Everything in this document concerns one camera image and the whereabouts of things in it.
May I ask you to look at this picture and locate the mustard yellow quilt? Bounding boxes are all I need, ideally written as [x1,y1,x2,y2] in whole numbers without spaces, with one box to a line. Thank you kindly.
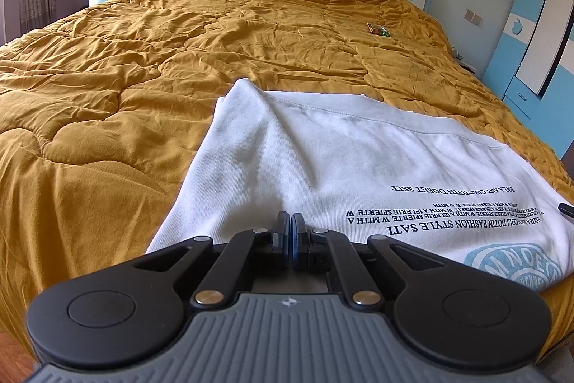
[1,0,573,346]

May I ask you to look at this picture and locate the blue white wardrobe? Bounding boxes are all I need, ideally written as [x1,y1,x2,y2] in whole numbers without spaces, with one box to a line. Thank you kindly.
[483,0,573,158]

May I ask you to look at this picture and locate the small green snack packet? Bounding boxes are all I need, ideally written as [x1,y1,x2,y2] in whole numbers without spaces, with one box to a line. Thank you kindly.
[367,23,391,37]

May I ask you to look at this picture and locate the wall light switch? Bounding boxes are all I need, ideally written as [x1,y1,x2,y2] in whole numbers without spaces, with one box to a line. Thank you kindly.
[464,9,483,26]

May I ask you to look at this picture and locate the white Nevada sweatshirt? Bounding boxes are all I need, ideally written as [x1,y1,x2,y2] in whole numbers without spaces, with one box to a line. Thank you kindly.
[150,79,573,291]

